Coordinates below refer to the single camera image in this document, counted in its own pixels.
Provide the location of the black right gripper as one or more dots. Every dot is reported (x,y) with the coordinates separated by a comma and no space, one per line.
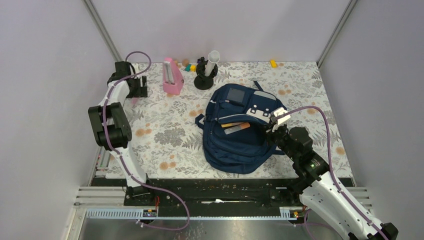
(274,129)

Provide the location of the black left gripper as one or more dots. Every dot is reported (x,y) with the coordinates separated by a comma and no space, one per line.
(141,92)

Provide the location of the navy blue backpack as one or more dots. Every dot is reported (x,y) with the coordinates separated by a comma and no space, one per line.
(244,151)

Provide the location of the orange yellow highlighter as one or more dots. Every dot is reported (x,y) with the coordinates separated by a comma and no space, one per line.
(232,124)

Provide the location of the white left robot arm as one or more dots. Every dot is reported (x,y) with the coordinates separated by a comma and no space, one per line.
(111,128)

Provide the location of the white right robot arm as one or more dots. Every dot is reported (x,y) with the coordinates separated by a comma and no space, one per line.
(323,193)

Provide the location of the pink rack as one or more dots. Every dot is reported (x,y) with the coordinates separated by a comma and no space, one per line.
(172,78)

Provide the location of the green block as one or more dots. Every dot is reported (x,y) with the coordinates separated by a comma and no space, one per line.
(188,68)

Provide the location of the brown round block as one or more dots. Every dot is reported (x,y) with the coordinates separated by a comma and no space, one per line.
(185,62)

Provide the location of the black round stand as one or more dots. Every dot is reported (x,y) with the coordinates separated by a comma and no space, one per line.
(201,81)

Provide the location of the yellow block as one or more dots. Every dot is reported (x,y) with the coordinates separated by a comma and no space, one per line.
(273,63)

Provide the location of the white cylinder on stand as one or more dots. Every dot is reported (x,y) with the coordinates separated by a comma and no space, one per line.
(212,59)

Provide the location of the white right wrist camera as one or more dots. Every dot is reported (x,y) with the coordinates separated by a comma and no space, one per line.
(279,117)

